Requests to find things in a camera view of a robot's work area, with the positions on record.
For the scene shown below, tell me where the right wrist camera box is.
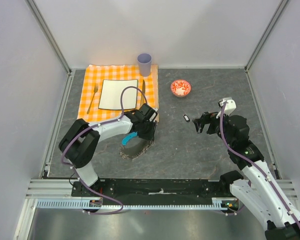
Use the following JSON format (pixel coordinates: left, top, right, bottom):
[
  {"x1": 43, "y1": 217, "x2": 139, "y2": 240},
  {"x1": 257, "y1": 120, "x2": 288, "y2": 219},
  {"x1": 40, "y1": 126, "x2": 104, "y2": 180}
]
[{"x1": 217, "y1": 97, "x2": 237, "y2": 118}]

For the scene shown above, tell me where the white square plate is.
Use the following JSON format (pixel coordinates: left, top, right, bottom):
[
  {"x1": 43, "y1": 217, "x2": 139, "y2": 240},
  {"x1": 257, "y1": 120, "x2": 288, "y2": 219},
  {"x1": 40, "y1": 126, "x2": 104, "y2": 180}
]
[{"x1": 98, "y1": 79, "x2": 138, "y2": 111}]

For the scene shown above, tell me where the chain of metal keyrings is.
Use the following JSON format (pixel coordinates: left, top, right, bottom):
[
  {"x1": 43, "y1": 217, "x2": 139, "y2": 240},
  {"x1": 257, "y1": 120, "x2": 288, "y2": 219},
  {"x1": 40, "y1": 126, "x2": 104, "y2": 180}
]
[{"x1": 117, "y1": 139, "x2": 156, "y2": 161}]

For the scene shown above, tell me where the orange checkered cloth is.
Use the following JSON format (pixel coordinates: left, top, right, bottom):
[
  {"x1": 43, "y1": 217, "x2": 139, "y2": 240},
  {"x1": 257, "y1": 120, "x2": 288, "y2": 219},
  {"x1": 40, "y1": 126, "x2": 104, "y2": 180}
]
[{"x1": 77, "y1": 65, "x2": 159, "y2": 123}]

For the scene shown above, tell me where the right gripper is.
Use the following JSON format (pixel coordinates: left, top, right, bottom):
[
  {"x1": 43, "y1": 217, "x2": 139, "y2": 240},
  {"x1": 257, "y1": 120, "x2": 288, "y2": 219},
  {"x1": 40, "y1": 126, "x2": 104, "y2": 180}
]
[{"x1": 192, "y1": 109, "x2": 234, "y2": 147}]

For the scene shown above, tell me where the black key tag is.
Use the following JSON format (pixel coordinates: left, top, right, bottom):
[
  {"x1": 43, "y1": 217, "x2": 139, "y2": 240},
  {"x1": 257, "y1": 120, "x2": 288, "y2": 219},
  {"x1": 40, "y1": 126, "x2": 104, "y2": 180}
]
[{"x1": 183, "y1": 114, "x2": 190, "y2": 123}]

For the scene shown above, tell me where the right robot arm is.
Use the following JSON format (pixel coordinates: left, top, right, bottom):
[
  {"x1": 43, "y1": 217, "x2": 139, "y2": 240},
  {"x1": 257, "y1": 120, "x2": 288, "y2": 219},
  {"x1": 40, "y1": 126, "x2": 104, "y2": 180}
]
[{"x1": 192, "y1": 112, "x2": 300, "y2": 240}]

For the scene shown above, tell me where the red patterned bowl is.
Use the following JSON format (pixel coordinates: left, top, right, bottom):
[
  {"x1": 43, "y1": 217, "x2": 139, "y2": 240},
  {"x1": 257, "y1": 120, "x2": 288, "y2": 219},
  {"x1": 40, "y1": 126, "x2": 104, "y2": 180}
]
[{"x1": 170, "y1": 79, "x2": 192, "y2": 98}]

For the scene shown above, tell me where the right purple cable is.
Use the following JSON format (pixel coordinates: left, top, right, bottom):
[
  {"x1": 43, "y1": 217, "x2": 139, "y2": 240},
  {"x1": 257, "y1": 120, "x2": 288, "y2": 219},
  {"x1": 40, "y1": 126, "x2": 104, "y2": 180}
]
[{"x1": 219, "y1": 101, "x2": 300, "y2": 240}]

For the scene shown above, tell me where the slotted cable duct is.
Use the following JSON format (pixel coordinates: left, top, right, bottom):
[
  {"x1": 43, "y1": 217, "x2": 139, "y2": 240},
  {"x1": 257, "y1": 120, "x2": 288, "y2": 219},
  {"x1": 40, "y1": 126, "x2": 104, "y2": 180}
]
[{"x1": 36, "y1": 199, "x2": 228, "y2": 211}]

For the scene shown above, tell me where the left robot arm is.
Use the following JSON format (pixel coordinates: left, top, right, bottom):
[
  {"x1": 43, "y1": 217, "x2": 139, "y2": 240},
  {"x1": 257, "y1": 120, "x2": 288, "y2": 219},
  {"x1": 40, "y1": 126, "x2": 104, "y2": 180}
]
[{"x1": 58, "y1": 103, "x2": 158, "y2": 197}]

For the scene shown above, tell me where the gold knife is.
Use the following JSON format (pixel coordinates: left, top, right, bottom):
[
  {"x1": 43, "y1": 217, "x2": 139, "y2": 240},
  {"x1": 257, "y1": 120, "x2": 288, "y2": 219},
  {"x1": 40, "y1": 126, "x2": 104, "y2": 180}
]
[{"x1": 139, "y1": 79, "x2": 146, "y2": 107}]

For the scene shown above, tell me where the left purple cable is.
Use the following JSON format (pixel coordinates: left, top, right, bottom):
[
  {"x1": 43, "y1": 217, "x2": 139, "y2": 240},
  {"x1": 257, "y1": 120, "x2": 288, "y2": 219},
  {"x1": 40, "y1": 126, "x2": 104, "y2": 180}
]
[{"x1": 61, "y1": 86, "x2": 151, "y2": 215}]

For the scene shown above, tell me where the lilac plastic cup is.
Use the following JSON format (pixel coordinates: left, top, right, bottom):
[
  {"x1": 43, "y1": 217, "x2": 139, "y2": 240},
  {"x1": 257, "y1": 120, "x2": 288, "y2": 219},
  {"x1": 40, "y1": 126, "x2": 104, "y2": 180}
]
[{"x1": 137, "y1": 53, "x2": 152, "y2": 77}]

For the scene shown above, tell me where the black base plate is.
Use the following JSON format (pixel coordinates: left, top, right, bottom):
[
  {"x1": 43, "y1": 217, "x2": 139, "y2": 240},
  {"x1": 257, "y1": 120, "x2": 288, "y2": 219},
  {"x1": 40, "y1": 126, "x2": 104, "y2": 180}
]
[{"x1": 71, "y1": 178, "x2": 233, "y2": 204}]

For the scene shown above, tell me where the purple cable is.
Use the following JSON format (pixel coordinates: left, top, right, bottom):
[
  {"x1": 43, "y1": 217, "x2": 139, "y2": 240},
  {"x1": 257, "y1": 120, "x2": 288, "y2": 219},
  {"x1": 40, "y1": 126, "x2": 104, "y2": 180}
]
[
  {"x1": 61, "y1": 86, "x2": 151, "y2": 215},
  {"x1": 219, "y1": 101, "x2": 300, "y2": 240}
]

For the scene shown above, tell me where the gold fork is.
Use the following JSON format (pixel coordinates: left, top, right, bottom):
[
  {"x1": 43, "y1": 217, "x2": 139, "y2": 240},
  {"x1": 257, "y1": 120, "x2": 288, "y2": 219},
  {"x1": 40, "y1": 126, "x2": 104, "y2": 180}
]
[{"x1": 86, "y1": 84, "x2": 99, "y2": 114}]

